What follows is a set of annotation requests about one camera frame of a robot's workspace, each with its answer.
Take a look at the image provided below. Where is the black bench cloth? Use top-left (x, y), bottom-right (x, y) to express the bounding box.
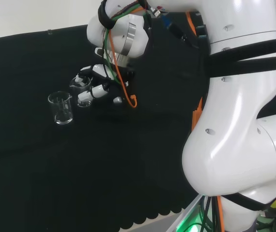
top-left (0, 11), bottom-right (276, 232)

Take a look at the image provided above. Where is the large clear glass beaker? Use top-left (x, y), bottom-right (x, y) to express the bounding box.
top-left (47, 91), bottom-right (74, 125)

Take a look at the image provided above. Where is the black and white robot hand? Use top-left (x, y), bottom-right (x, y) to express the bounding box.
top-left (76, 64), bottom-right (138, 106)

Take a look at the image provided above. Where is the small clear glass beaker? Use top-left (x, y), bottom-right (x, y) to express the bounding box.
top-left (69, 76), bottom-right (93, 108)

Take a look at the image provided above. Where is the orange cable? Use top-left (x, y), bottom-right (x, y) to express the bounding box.
top-left (107, 3), bottom-right (151, 109)

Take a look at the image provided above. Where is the green cable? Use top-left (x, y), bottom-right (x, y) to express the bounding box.
top-left (103, 1), bottom-right (148, 84)

